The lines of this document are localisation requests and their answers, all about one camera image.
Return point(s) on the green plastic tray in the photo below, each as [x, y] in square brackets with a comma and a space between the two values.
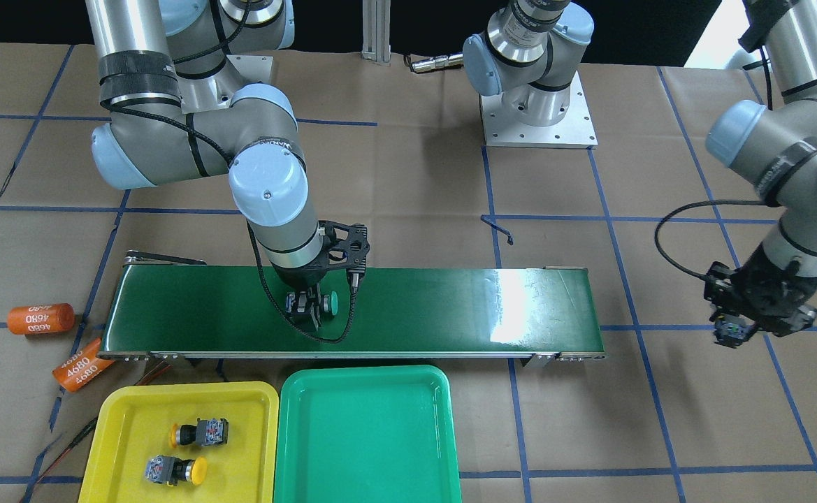
[376, 434]

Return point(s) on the green conveyor belt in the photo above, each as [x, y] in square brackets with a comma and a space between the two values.
[540, 314]

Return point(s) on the aluminium frame post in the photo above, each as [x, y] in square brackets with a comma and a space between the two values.
[375, 31]

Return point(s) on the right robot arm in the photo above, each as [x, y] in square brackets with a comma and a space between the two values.
[180, 110]

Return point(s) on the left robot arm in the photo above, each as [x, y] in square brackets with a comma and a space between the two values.
[528, 53]

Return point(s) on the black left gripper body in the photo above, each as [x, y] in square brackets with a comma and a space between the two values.
[774, 285]

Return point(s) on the yellow plastic tray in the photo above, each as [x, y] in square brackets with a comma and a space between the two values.
[135, 424]

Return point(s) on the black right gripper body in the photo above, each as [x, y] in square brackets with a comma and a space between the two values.
[301, 278]

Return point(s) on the green push button switch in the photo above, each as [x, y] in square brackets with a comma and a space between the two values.
[730, 330]
[328, 304]

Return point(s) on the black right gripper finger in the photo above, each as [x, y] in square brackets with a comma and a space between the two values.
[315, 314]
[297, 308]

